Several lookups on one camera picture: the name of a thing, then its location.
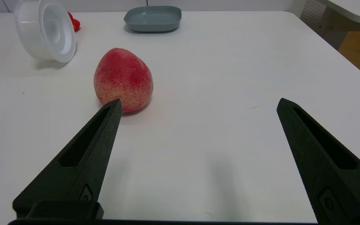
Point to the red yellow peach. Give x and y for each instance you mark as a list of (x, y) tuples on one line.
[(123, 79)]

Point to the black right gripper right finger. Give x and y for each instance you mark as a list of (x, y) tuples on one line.
[(330, 162)]

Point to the grey-blue dish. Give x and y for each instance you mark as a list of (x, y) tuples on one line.
[(152, 19)]

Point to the white side table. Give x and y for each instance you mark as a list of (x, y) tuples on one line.
[(358, 11)]

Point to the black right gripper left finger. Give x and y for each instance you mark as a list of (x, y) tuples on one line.
[(83, 162)]

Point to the small red pepper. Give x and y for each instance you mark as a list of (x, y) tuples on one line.
[(75, 22)]

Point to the translucent tape roll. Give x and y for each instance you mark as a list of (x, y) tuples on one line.
[(44, 31)]

